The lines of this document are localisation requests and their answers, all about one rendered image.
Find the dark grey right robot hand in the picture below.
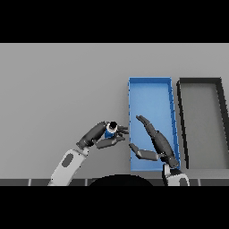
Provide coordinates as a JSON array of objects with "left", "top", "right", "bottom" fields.
[{"left": 128, "top": 114, "right": 180, "bottom": 168}]

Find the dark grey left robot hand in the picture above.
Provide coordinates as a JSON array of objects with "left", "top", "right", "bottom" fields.
[{"left": 75, "top": 120, "right": 130, "bottom": 150}]

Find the blue pipe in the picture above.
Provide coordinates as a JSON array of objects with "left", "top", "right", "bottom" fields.
[{"left": 104, "top": 120, "right": 119, "bottom": 140}]

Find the blue bin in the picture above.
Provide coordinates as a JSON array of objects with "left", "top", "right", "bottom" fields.
[{"left": 128, "top": 76, "right": 182, "bottom": 172}]

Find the dark grey bin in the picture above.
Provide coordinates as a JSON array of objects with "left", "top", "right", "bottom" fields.
[{"left": 176, "top": 77, "right": 229, "bottom": 170}]

